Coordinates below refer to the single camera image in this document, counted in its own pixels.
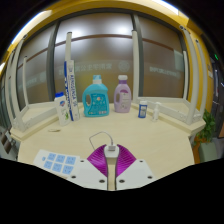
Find blue detergent bottle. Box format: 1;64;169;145
82;74;110;118

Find tall blue white tube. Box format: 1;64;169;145
63;59;81;122

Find upturned white-legged table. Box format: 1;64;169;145
131;24;208;136
3;31;83;141

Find small clear spray bottle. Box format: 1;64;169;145
152;101;162;122

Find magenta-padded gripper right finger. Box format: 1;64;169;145
115;144;157;191

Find white charger cable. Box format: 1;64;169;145
88;131;116;150

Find green potted plant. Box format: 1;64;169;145
194;109;218;164

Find small blue white bottle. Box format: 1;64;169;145
138;100;148;119

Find purple detergent bottle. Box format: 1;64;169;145
113;74;132;114

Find white shampoo bottle blue cap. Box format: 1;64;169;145
53;92;72;127

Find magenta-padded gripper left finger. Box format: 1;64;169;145
66;144;108;190

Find white power strip blue sockets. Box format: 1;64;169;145
32;149;81;178

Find white charger block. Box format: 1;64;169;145
103;144;120;171

